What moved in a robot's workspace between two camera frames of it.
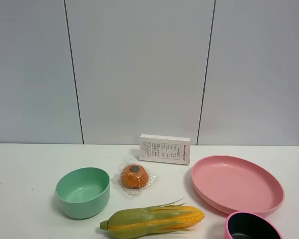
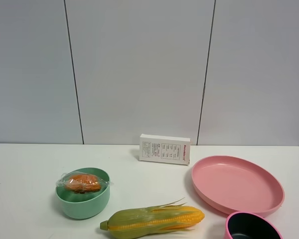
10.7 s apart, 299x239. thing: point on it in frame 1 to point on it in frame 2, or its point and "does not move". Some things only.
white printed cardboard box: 165,150 does not move
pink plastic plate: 231,184 does not move
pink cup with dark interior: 244,225 does not move
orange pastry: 133,178 to 81,182
